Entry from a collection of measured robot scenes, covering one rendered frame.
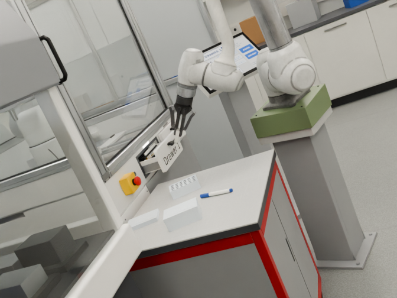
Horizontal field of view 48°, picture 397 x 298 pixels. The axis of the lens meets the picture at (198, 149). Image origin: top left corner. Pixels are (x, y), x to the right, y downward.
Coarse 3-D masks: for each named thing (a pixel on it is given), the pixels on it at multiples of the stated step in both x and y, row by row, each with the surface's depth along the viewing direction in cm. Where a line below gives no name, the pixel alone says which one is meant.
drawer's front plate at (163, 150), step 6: (168, 138) 216; (162, 144) 208; (174, 144) 220; (180, 144) 227; (156, 150) 201; (162, 150) 206; (168, 150) 212; (180, 150) 225; (156, 156) 201; (162, 156) 204; (168, 156) 210; (174, 156) 216; (162, 162) 202; (168, 162) 208; (162, 168) 202; (168, 168) 206
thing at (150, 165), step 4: (156, 144) 228; (144, 160) 207; (148, 160) 205; (152, 160) 204; (156, 160) 204; (144, 164) 206; (148, 164) 205; (152, 164) 205; (156, 164) 204; (144, 168) 207; (148, 168) 206; (152, 168) 206; (156, 168) 205; (160, 168) 205; (148, 172) 207
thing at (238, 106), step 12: (228, 96) 285; (240, 96) 289; (228, 108) 292; (240, 108) 289; (252, 108) 294; (240, 120) 290; (240, 132) 294; (252, 132) 294; (240, 144) 301; (252, 144) 295; (264, 144) 299; (288, 192) 320; (300, 216) 286
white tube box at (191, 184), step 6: (186, 180) 187; (192, 180) 184; (174, 186) 186; (180, 186) 183; (186, 186) 182; (192, 186) 182; (198, 186) 182; (174, 192) 182; (180, 192) 182; (186, 192) 182; (174, 198) 182
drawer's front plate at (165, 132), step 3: (168, 126) 244; (162, 129) 240; (165, 129) 239; (168, 129) 243; (162, 132) 235; (165, 132) 238; (168, 132) 242; (159, 135) 232; (162, 135) 233; (165, 135) 237; (162, 138) 233
